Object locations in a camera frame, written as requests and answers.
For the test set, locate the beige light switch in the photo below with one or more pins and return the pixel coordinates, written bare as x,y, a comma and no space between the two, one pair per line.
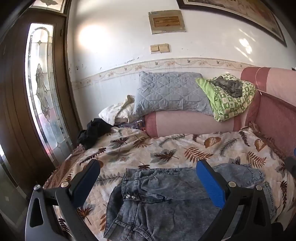
164,48
154,49

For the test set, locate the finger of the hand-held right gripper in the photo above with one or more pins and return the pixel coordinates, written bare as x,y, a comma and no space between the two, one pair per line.
291,163

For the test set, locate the wooden door with stained glass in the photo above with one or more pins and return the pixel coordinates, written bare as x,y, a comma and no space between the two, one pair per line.
13,92

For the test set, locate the clear plastic packet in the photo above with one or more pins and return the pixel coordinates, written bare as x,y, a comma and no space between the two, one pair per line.
133,125

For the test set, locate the blue denim pants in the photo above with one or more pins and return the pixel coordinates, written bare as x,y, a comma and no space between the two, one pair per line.
161,208

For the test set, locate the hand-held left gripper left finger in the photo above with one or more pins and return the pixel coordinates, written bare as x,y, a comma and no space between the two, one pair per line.
86,183

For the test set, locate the dark framed picture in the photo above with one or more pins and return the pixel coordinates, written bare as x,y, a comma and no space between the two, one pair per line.
254,14

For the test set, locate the black cloth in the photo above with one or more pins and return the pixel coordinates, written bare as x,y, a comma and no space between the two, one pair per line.
92,132

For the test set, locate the leaf print fleece blanket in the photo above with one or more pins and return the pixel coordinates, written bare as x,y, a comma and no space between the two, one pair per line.
138,150

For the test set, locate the grey quilted pillow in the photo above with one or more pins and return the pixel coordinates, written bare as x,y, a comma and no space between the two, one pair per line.
171,92

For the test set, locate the pink sofa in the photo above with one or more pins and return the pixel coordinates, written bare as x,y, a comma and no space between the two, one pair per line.
277,111

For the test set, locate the grey crumpled cloth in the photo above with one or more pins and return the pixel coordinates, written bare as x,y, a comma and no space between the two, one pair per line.
231,87

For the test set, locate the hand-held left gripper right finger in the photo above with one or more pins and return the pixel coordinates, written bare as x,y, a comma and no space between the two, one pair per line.
211,185

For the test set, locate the beige wall panel cover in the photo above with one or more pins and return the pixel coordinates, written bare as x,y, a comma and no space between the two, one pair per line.
167,22

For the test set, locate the cream pillow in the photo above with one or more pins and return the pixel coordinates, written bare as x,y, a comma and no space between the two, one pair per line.
111,113

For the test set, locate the green patterned cloth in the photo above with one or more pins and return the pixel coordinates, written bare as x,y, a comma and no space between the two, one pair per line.
229,105

